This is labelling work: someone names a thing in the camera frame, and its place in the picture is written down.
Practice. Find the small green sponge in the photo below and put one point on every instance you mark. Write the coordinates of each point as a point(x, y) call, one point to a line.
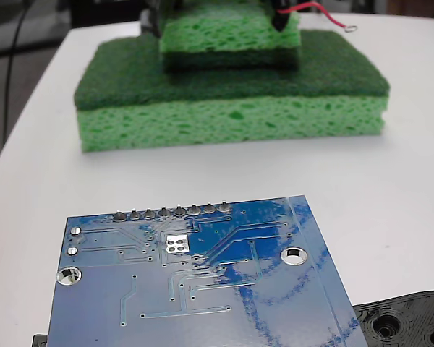
point(220, 36)

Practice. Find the large green sponge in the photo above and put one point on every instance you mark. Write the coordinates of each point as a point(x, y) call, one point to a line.
point(220, 119)

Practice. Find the black blurred fixture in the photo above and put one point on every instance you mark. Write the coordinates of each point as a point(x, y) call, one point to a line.
point(153, 16)

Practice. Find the blue circuit board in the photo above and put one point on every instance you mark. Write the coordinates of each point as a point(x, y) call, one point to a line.
point(202, 307)

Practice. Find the black plastic mount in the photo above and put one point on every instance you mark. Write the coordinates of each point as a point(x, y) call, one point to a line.
point(401, 318)

